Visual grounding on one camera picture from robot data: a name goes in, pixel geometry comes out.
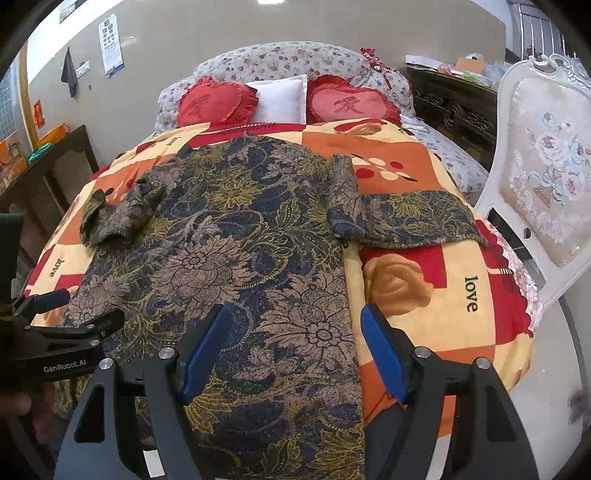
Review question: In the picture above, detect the white square pillow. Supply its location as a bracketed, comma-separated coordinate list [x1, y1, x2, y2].
[247, 75, 308, 124]

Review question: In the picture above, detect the floral padded headboard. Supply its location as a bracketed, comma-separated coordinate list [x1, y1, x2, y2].
[153, 41, 416, 135]

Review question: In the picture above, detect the metal stair railing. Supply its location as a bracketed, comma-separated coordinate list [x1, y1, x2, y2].
[508, 1, 577, 60]

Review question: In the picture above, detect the white ornate upholstered chair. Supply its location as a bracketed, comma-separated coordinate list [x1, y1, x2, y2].
[476, 53, 590, 307]

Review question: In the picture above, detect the person's left hand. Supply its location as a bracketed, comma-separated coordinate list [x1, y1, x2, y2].
[1, 383, 55, 445]

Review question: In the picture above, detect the orange basket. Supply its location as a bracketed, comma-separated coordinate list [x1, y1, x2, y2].
[37, 123, 71, 148]

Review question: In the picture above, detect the dark wooden side table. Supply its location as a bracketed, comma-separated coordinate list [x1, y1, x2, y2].
[0, 124, 100, 278]

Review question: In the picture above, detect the dark cloth on wall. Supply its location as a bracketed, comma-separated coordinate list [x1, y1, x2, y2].
[61, 49, 78, 99]

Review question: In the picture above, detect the dark floral patterned garment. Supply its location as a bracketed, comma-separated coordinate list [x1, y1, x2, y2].
[62, 135, 482, 479]

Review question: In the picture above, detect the wall calendar poster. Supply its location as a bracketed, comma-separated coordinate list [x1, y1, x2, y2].
[98, 13, 124, 78]

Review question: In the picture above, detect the dark carved wooden cabinet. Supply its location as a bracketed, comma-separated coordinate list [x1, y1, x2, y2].
[406, 65, 497, 171]

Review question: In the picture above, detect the left red heart pillow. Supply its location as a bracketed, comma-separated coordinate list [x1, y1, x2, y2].
[177, 77, 259, 127]

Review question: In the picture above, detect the floral bed sheet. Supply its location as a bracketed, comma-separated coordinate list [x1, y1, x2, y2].
[401, 115, 489, 206]

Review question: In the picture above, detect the red heart pillow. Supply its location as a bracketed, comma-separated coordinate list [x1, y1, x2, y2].
[177, 77, 259, 127]
[307, 75, 402, 126]

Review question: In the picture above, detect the right red heart pillow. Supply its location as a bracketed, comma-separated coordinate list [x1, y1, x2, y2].
[307, 75, 402, 126]

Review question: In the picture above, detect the orange red cream blanket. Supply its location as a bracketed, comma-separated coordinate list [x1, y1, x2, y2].
[22, 118, 544, 439]

